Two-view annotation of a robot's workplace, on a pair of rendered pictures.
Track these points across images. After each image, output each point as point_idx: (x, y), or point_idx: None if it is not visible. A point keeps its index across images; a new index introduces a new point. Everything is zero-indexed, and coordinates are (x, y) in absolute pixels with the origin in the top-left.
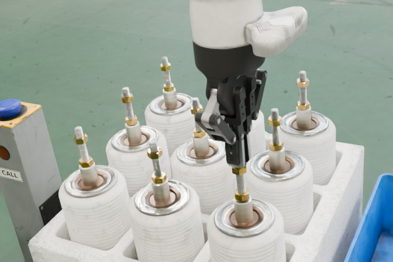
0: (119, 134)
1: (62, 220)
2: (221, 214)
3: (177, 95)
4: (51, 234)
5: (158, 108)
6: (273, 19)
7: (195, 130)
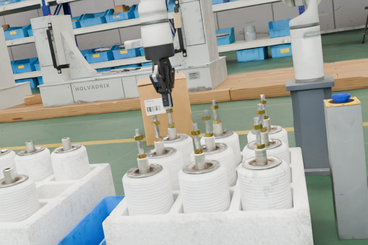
0: (279, 143)
1: (293, 154)
2: (184, 136)
3: (263, 167)
4: (291, 150)
5: (269, 157)
6: (137, 39)
7: (211, 132)
